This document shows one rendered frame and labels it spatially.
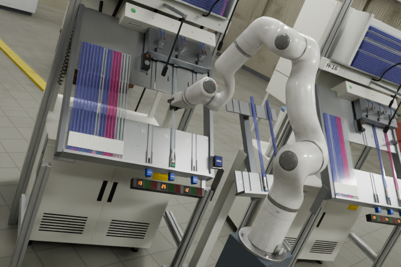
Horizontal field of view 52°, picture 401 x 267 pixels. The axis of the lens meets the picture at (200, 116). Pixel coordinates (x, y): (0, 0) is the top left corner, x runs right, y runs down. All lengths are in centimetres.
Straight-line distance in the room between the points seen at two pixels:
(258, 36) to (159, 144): 65
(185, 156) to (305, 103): 67
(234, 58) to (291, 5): 1035
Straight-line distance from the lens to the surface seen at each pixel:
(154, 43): 195
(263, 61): 1195
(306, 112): 141
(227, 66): 158
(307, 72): 145
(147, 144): 177
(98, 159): 168
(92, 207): 217
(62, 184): 208
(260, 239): 151
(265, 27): 150
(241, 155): 205
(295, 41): 138
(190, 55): 202
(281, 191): 143
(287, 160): 134
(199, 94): 164
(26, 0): 834
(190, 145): 187
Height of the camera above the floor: 143
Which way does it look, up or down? 15 degrees down
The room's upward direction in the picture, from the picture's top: 22 degrees clockwise
